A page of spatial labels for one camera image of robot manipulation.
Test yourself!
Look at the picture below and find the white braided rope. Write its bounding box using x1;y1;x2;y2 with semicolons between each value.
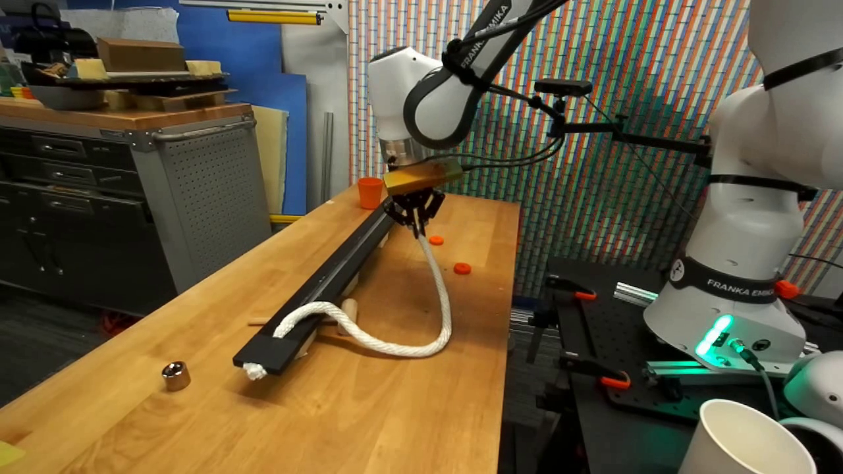
243;229;456;384

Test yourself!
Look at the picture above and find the long black rail object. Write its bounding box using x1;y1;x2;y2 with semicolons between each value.
231;212;393;375

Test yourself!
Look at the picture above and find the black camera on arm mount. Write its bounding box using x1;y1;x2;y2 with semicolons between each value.
528;79;712;167

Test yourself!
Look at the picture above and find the white paper cup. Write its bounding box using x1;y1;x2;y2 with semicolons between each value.
677;399;816;474

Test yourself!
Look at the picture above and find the orange handled clamp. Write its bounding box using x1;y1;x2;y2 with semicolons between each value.
561;354;633;392
544;275;598;304

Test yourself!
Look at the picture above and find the wooden boxes stack on cabinet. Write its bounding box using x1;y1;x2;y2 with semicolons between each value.
21;36;229;110

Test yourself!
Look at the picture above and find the small metal cylinder socket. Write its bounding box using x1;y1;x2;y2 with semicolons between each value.
160;360;189;392

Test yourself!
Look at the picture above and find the orange plastic cup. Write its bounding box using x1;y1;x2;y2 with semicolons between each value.
355;176;385;212

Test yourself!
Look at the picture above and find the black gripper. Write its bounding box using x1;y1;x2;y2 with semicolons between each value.
386;188;444;237

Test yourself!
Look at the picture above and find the grey metal tool cabinet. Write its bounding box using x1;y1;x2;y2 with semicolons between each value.
0;100;272;316

